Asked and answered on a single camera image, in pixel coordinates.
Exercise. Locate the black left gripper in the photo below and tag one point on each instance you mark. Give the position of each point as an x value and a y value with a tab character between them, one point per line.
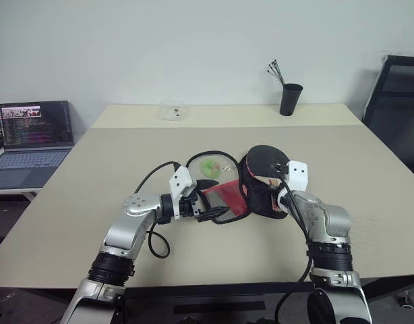
189	206

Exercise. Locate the black table tennis paddle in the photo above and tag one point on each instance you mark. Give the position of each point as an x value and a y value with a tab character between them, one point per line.
266	158

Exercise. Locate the black plastic cup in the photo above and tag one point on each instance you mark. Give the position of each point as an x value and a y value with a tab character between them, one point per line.
290	99

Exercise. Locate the green round object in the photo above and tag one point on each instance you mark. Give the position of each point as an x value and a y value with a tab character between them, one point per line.
210	168

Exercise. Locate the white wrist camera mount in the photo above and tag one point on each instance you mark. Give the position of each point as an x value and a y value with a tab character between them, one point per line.
297	175
180	179

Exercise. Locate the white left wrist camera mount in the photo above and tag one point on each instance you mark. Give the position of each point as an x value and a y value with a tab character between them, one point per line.
180	179

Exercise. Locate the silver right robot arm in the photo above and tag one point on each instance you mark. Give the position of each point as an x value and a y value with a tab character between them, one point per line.
328	222

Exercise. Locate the black mesh office chair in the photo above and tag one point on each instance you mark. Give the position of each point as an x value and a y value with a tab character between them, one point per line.
395	108

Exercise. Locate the thin black stick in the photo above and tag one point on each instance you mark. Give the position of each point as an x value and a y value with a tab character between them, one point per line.
280	71
274	77
277	73

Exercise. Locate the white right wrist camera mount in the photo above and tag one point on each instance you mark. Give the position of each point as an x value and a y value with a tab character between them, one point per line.
297	175

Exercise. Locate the grey open laptop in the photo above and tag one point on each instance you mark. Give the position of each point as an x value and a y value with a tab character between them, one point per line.
28	141

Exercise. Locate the black table leg with caster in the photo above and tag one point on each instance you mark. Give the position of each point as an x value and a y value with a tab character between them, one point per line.
407	298

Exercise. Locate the black red mesh paddle case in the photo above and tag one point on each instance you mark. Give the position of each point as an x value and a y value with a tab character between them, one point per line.
227	199

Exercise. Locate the clear plastic box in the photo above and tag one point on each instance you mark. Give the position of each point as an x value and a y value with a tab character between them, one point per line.
171	109

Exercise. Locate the black panel under table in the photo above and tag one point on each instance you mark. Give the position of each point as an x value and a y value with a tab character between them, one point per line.
220	305

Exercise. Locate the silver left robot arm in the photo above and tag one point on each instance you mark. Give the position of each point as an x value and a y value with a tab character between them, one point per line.
126	233

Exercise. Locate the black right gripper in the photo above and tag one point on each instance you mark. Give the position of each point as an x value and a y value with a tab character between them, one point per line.
271	203

